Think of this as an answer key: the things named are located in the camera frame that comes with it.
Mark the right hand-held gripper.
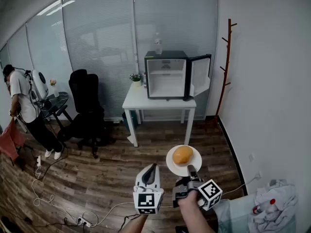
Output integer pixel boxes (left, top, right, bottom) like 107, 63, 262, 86
172, 164, 223, 212

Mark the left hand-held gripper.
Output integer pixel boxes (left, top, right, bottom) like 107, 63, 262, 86
133, 164, 164, 216

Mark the white round plate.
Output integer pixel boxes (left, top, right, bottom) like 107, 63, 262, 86
166, 144, 203, 177

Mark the orange-yellow food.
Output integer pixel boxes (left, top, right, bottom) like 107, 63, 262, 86
172, 146, 194, 165

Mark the black mini fridge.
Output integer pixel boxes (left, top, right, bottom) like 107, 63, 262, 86
144, 50, 212, 102

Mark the person's left forearm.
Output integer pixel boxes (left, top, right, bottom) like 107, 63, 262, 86
120, 214, 149, 233

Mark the person's right forearm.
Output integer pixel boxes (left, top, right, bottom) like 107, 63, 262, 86
179, 204, 216, 233

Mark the person's right hand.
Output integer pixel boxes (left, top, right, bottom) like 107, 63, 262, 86
178, 189, 200, 207

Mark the pale green bedding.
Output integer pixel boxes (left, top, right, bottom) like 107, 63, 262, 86
213, 192, 257, 233

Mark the dark waste bin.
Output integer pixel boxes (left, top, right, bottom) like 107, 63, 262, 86
121, 110, 138, 132

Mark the red-capped bottle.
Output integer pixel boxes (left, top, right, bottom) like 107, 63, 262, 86
252, 198, 276, 215

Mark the white rectangular table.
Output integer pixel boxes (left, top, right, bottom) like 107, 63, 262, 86
121, 82, 197, 148

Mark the crumpled white cloth pile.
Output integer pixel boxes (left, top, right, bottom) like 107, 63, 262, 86
252, 179, 299, 233

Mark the small potted flower plant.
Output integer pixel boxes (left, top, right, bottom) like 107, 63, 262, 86
129, 73, 144, 87

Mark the black office chair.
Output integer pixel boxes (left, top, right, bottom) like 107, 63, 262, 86
56, 69, 108, 159

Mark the brown wooden coat rack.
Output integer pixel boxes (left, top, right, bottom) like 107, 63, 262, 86
213, 18, 238, 124

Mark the black marble round table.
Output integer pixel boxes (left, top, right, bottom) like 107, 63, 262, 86
36, 91, 74, 126

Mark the white vase with pink flower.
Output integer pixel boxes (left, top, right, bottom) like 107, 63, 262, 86
49, 79, 60, 98

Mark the clear plastic water bottle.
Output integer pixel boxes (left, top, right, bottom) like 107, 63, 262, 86
154, 32, 163, 55

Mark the red cloth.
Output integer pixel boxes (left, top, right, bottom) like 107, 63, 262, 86
0, 117, 27, 163

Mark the thin white gripper cable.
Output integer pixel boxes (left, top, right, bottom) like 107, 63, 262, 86
91, 201, 136, 228

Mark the white floor cable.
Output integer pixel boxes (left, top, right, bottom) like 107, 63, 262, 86
31, 165, 99, 227

